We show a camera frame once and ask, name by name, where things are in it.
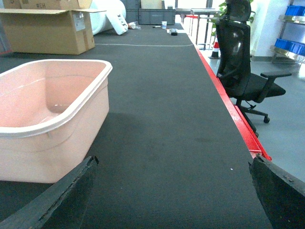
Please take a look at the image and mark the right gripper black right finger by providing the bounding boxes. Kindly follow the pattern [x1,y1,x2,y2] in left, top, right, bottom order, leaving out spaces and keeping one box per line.
[249,156,305,229]

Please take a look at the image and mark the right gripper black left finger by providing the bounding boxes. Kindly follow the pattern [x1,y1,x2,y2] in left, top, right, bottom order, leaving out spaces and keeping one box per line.
[0,156,99,229]

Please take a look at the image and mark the pink plastic storage box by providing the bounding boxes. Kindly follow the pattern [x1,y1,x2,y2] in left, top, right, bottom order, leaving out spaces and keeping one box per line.
[0,59,112,183]

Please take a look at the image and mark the brown cardboard box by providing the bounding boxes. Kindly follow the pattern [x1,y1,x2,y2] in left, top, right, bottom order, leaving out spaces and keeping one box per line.
[0,0,105,55]

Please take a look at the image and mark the black high-back office chair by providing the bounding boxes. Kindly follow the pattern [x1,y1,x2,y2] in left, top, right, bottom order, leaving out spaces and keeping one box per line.
[215,0,292,138]

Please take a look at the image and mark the dark grey table mat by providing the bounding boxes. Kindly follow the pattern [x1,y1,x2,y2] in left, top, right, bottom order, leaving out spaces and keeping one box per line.
[0,23,274,229]

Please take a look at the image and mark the red white traffic cone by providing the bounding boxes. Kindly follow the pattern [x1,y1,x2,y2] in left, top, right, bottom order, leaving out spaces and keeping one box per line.
[209,40,220,59]

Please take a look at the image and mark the white foam roll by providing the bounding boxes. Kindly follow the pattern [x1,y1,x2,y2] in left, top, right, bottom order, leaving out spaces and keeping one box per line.
[90,0,128,35]

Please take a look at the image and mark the green potted plant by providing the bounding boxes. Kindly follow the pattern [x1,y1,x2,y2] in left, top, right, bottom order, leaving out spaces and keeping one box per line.
[211,0,256,29]

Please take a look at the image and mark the grey plastic crate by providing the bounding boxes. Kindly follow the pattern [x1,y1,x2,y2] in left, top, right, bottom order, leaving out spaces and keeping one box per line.
[139,9,176,25]

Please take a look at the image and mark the white paper cup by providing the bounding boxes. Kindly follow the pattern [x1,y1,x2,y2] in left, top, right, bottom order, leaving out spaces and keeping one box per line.
[161,21,167,29]

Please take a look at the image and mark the red metal table frame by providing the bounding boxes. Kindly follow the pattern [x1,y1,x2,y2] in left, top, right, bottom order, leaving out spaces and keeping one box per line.
[195,45,272,161]

